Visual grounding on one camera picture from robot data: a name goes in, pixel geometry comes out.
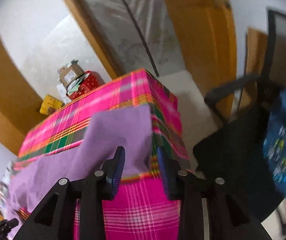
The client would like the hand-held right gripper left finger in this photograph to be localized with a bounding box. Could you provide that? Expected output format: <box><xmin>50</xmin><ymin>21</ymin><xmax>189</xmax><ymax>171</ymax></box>
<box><xmin>13</xmin><ymin>147</ymin><xmax>126</xmax><ymax>240</ymax></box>

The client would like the blue drawstring bag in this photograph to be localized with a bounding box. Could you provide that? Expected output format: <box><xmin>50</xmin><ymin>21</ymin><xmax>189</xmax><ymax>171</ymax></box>
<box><xmin>261</xmin><ymin>85</ymin><xmax>286</xmax><ymax>195</ymax></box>

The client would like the clear plastic zip curtain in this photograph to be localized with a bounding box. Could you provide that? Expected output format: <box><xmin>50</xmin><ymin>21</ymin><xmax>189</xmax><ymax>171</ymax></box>
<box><xmin>72</xmin><ymin>0</ymin><xmax>186</xmax><ymax>77</ymax></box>

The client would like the wooden wardrobe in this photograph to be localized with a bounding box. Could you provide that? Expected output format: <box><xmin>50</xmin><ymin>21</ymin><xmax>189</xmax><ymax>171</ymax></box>
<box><xmin>0</xmin><ymin>31</ymin><xmax>50</xmax><ymax>155</ymax></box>

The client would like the small white box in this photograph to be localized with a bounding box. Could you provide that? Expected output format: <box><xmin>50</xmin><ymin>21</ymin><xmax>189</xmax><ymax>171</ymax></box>
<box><xmin>56</xmin><ymin>84</ymin><xmax>68</xmax><ymax>98</ymax></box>

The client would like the brown cardboard box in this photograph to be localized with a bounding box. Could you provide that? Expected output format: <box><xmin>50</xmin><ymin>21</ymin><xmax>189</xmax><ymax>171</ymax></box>
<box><xmin>57</xmin><ymin>59</ymin><xmax>85</xmax><ymax>87</ymax></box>

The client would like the black mesh office chair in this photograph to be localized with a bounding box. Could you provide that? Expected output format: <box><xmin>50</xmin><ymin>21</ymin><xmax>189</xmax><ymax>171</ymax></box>
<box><xmin>193</xmin><ymin>9</ymin><xmax>286</xmax><ymax>233</ymax></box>

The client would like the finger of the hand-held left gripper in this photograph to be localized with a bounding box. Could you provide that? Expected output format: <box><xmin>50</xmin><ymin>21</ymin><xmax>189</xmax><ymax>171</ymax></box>
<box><xmin>0</xmin><ymin>218</ymin><xmax>19</xmax><ymax>233</ymax></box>

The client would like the yellow box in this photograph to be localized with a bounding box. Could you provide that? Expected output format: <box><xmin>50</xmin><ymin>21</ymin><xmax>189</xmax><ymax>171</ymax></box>
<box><xmin>39</xmin><ymin>94</ymin><xmax>65</xmax><ymax>115</ymax></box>

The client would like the purple fleece garment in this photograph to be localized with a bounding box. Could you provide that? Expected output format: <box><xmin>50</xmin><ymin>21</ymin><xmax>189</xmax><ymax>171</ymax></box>
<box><xmin>7</xmin><ymin>104</ymin><xmax>153</xmax><ymax>239</ymax></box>

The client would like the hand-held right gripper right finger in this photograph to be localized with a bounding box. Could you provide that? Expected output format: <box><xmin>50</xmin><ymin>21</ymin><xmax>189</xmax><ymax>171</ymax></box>
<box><xmin>157</xmin><ymin>147</ymin><xmax>271</xmax><ymax>240</ymax></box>

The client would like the pink plaid bed sheet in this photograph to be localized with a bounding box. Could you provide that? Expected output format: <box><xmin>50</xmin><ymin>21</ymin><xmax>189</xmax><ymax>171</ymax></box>
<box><xmin>13</xmin><ymin>68</ymin><xmax>191</xmax><ymax>240</ymax></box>

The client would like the wooden door frame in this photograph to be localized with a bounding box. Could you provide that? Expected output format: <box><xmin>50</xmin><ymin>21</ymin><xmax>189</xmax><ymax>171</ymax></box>
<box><xmin>53</xmin><ymin>0</ymin><xmax>120</xmax><ymax>80</ymax></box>

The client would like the wooden door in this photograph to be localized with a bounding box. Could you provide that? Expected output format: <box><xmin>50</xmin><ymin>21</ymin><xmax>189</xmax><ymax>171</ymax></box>
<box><xmin>155</xmin><ymin>0</ymin><xmax>238</xmax><ymax>120</ymax></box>

